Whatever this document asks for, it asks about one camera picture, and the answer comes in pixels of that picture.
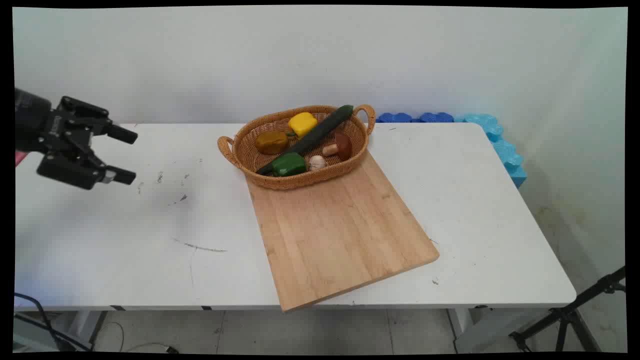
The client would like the woven wicker basket with handles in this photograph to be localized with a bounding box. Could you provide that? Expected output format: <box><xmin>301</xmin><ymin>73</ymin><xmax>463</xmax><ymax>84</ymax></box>
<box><xmin>217</xmin><ymin>104</ymin><xmax>376</xmax><ymax>191</ymax></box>

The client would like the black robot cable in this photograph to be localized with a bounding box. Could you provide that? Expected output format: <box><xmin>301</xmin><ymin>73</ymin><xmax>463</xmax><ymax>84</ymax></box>
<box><xmin>14</xmin><ymin>292</ymin><xmax>92</xmax><ymax>352</ymax></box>

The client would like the yellow bell pepper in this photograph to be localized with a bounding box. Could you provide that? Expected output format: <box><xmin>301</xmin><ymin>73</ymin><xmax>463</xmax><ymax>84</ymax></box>
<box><xmin>287</xmin><ymin>112</ymin><xmax>319</xmax><ymax>139</ymax></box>

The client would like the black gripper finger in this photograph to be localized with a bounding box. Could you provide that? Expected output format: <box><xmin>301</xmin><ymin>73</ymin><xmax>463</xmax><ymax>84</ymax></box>
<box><xmin>36</xmin><ymin>148</ymin><xmax>137</xmax><ymax>191</ymax></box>
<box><xmin>58</xmin><ymin>95</ymin><xmax>139</xmax><ymax>146</ymax></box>

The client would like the long dark green cucumber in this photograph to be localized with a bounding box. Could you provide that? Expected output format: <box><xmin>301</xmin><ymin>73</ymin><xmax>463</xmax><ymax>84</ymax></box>
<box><xmin>255</xmin><ymin>104</ymin><xmax>355</xmax><ymax>176</ymax></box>

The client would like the black tripod stand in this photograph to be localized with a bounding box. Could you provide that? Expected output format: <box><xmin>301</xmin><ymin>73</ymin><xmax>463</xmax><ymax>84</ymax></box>
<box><xmin>508</xmin><ymin>266</ymin><xmax>627</xmax><ymax>353</ymax></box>

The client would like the white table leg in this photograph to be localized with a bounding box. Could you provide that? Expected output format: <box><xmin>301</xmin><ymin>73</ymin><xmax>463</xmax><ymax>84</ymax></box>
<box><xmin>446</xmin><ymin>307</ymin><xmax>531</xmax><ymax>354</ymax></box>
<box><xmin>65</xmin><ymin>310</ymin><xmax>109</xmax><ymax>352</ymax></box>

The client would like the wooden cutting board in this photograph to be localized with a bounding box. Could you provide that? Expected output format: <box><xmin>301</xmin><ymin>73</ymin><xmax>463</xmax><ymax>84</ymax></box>
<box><xmin>246</xmin><ymin>150</ymin><xmax>441</xmax><ymax>313</ymax></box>

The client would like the brown mushroom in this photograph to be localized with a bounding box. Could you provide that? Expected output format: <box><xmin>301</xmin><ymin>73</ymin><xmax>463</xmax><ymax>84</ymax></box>
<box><xmin>322</xmin><ymin>132</ymin><xmax>353</xmax><ymax>162</ymax></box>

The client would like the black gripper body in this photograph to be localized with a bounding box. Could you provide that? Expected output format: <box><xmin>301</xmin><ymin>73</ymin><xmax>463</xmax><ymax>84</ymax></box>
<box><xmin>14</xmin><ymin>88</ymin><xmax>97</xmax><ymax>157</ymax></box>

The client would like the thin white floor cable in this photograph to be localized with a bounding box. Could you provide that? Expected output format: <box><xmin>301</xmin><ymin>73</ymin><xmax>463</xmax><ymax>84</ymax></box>
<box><xmin>94</xmin><ymin>322</ymin><xmax>180</xmax><ymax>354</ymax></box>

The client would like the light blue foam mat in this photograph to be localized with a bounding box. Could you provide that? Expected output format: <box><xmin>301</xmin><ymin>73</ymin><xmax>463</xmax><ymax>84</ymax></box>
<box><xmin>454</xmin><ymin>113</ymin><xmax>529</xmax><ymax>189</ymax></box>

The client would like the green bell pepper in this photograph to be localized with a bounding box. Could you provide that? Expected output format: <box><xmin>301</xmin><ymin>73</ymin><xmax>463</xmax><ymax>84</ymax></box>
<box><xmin>271</xmin><ymin>152</ymin><xmax>308</xmax><ymax>178</ymax></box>

